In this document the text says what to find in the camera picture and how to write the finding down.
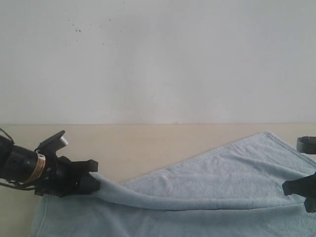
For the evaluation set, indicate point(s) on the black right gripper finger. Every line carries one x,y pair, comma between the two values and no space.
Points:
305,187
310,204

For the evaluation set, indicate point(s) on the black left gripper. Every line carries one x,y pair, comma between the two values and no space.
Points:
65,177

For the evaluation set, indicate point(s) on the light blue fleece towel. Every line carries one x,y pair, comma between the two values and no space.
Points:
231,191

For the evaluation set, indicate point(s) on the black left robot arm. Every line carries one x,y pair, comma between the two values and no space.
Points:
43,171

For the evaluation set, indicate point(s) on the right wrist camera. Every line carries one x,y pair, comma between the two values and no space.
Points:
306,145

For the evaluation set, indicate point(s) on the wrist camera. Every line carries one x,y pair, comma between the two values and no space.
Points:
306,145
51,145

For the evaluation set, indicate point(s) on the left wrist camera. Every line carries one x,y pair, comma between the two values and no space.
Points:
51,145

